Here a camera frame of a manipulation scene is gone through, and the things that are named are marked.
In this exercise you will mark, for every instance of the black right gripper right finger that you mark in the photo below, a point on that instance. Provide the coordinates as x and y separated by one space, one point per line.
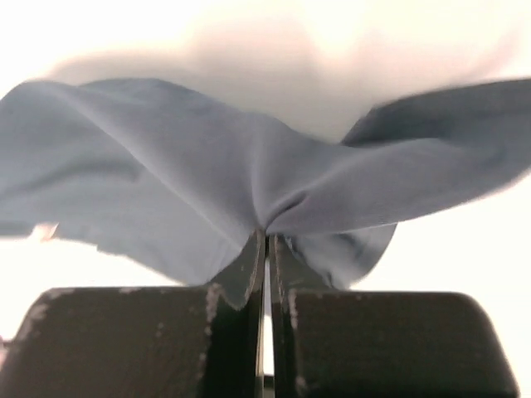
333 343

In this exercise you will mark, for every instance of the grey blue t shirt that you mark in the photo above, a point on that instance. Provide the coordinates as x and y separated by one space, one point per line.
178 181

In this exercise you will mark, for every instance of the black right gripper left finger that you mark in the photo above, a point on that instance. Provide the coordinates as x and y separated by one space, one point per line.
202 341

